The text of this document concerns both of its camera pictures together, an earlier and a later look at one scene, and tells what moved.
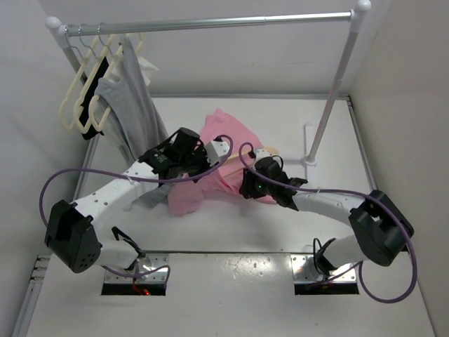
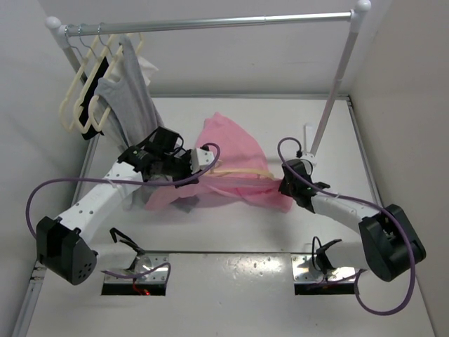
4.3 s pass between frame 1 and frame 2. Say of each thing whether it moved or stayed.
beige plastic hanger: moved
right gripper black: moved
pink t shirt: moved
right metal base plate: stayed
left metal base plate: stayed
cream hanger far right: stayed
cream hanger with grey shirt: stayed
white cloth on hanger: stayed
